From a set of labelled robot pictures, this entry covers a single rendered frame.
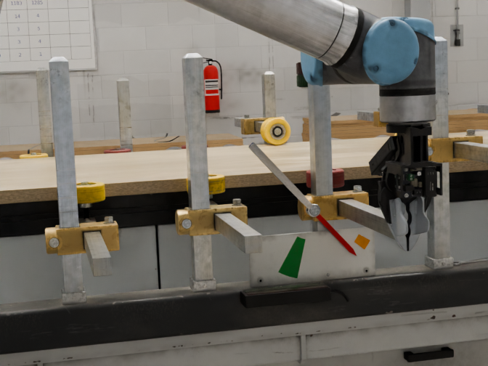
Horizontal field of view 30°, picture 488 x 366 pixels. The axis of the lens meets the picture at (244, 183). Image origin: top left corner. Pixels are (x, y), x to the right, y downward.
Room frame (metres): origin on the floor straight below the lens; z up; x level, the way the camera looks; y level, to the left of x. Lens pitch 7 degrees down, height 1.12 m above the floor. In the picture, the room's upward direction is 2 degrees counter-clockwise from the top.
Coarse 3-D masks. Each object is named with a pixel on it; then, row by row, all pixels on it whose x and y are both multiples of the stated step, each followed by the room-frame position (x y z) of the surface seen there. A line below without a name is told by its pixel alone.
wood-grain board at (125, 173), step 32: (0, 160) 2.52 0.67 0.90; (32, 160) 2.48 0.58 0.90; (96, 160) 2.41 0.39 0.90; (128, 160) 2.37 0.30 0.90; (160, 160) 2.33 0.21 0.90; (224, 160) 2.26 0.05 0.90; (256, 160) 2.23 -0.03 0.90; (288, 160) 2.20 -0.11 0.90; (352, 160) 2.14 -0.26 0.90; (0, 192) 1.84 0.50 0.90; (32, 192) 1.85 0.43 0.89; (128, 192) 1.90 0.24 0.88; (160, 192) 1.91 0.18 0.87
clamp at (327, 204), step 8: (336, 192) 1.82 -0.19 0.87; (344, 192) 1.81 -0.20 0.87; (352, 192) 1.81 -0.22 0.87; (360, 192) 1.80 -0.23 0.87; (312, 200) 1.78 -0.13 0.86; (320, 200) 1.78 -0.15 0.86; (328, 200) 1.78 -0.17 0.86; (336, 200) 1.79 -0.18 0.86; (360, 200) 1.80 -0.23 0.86; (368, 200) 1.80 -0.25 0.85; (304, 208) 1.77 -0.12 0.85; (320, 208) 1.78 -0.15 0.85; (328, 208) 1.78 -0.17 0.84; (336, 208) 1.79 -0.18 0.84; (304, 216) 1.78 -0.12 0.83; (328, 216) 1.78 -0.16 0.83; (336, 216) 1.79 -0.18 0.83
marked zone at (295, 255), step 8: (296, 240) 1.77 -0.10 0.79; (304, 240) 1.77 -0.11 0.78; (296, 248) 1.77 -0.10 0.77; (288, 256) 1.76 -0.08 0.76; (296, 256) 1.77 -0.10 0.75; (288, 264) 1.76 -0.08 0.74; (296, 264) 1.77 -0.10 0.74; (280, 272) 1.76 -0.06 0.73; (288, 272) 1.76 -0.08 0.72; (296, 272) 1.77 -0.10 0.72
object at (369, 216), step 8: (344, 200) 1.77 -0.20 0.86; (352, 200) 1.77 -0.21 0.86; (344, 208) 1.75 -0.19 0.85; (352, 208) 1.70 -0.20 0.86; (360, 208) 1.66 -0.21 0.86; (368, 208) 1.66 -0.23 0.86; (376, 208) 1.66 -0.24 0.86; (344, 216) 1.75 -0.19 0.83; (352, 216) 1.71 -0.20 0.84; (360, 216) 1.66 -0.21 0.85; (368, 216) 1.62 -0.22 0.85; (376, 216) 1.58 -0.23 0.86; (368, 224) 1.62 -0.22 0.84; (376, 224) 1.58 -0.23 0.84; (384, 224) 1.55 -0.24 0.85; (384, 232) 1.55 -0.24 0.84
